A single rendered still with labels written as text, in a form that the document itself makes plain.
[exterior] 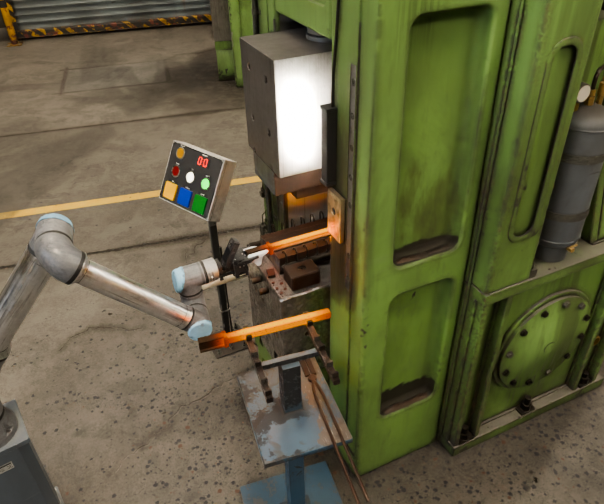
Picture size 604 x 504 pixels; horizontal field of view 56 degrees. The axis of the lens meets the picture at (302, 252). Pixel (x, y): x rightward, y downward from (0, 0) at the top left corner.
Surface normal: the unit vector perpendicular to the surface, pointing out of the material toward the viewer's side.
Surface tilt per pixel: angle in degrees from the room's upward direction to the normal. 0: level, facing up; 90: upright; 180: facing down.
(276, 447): 0
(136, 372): 0
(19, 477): 90
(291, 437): 0
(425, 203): 89
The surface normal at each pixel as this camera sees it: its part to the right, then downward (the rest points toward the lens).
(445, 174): 0.43, 0.51
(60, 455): -0.03, -0.81
